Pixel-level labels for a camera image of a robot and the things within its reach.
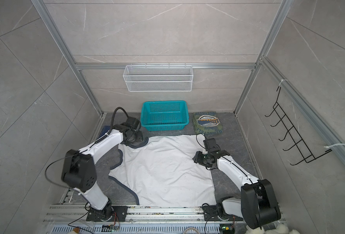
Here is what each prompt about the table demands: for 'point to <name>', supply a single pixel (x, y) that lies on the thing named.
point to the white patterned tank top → (163, 171)
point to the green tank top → (207, 123)
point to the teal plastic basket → (162, 115)
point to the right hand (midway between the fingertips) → (198, 159)
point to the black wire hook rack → (299, 148)
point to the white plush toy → (280, 229)
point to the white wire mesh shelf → (159, 78)
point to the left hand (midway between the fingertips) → (140, 136)
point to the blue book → (104, 130)
